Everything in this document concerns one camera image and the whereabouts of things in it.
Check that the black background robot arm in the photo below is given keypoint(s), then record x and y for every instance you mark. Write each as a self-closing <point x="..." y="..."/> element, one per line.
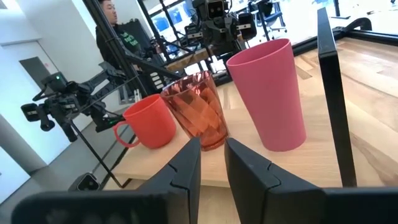
<point x="62" y="102"/>

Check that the translucent orange plastic tumbler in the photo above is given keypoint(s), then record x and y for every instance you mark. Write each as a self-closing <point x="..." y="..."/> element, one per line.
<point x="199" y="112"/>

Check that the person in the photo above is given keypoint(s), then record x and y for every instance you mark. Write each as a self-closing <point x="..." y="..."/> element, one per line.
<point x="107" y="43"/>

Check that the tall pink plastic cup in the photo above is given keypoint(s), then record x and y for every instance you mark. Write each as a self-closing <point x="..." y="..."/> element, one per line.
<point x="270" y="93"/>

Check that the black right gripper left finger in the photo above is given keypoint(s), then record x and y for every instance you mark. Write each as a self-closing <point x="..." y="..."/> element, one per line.
<point x="183" y="177"/>

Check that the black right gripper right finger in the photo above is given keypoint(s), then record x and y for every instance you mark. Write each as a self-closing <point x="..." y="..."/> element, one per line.
<point x="261" y="189"/>

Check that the black table edge rail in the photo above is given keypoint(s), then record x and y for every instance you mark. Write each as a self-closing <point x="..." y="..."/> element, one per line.
<point x="376" y="35"/>

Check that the small black table-level camera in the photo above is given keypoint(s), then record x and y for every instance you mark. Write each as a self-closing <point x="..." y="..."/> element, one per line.
<point x="88" y="183"/>

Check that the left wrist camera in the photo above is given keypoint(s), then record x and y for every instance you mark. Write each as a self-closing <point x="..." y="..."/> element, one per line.
<point x="215" y="8"/>

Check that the blue office chair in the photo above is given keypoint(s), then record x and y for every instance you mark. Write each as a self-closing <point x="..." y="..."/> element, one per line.
<point x="273" y="15"/>

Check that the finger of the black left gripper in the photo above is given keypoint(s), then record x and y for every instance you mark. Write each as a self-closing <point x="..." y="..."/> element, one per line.
<point x="193" y="34"/>
<point x="248" y="26"/>

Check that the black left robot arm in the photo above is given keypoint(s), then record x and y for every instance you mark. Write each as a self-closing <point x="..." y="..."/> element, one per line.
<point x="227" y="48"/>

